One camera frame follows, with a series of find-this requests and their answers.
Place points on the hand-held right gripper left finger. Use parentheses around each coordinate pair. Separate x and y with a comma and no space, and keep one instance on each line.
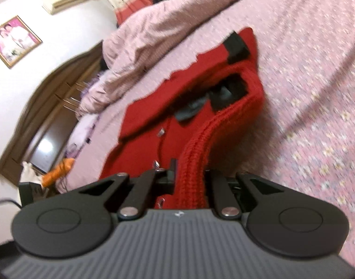
(168,177)

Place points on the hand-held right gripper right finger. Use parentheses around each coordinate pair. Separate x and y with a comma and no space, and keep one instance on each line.
(216,186)

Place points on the red knit sweater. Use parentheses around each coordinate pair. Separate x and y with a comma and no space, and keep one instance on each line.
(142,128)

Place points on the orange plush toy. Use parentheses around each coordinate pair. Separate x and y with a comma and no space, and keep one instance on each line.
(58,173)

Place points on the black box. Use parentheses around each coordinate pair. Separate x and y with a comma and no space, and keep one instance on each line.
(35,193)

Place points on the pink floral duvet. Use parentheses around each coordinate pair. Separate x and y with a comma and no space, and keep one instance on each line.
(171,26)

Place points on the wooden headboard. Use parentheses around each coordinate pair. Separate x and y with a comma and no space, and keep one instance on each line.
(29,116)

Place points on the pink floral bed sheet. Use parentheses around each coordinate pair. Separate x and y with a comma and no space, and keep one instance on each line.
(311,64)

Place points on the cream air conditioner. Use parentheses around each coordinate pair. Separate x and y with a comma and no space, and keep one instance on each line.
(65,0)

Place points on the framed wall photo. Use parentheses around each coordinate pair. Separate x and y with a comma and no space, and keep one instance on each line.
(14,40)

